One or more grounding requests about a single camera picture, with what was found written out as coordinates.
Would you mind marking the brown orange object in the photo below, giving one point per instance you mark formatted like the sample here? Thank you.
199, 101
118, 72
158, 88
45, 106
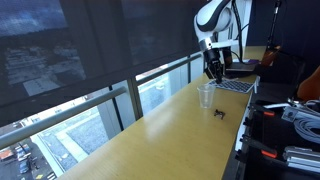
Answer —
270, 56

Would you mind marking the small purple object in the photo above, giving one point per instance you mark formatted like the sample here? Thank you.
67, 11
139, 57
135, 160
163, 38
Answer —
252, 61

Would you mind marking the black storage crate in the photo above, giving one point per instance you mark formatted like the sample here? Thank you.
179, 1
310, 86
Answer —
266, 133

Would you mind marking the black chair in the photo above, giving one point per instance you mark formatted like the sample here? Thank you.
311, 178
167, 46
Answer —
283, 73

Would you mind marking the black tripod pole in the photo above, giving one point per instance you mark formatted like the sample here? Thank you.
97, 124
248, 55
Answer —
274, 23

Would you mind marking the black round pad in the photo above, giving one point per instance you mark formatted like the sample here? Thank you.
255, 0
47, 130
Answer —
246, 74

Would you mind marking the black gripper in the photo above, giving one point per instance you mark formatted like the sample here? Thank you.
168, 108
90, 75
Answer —
212, 58

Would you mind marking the open black laptop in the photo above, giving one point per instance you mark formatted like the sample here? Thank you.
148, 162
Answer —
241, 66

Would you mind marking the dark mesh window blind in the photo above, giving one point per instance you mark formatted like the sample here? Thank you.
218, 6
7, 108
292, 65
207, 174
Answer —
100, 43

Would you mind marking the grey metal handrail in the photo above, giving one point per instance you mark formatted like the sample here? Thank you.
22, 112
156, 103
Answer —
66, 111

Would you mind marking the orange chair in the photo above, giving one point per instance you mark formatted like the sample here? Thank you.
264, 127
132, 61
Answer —
310, 86

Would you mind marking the silver aluminium bars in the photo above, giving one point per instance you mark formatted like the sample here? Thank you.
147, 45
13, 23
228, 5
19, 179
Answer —
301, 160

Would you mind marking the white power adapter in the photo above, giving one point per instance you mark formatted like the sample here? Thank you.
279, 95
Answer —
290, 114

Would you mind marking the small black clip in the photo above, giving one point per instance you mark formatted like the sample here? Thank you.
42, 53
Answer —
219, 114

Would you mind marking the clear plastic cup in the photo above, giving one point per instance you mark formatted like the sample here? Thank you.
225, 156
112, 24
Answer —
206, 96

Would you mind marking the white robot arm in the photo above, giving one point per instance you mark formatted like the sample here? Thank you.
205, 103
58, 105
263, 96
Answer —
210, 16

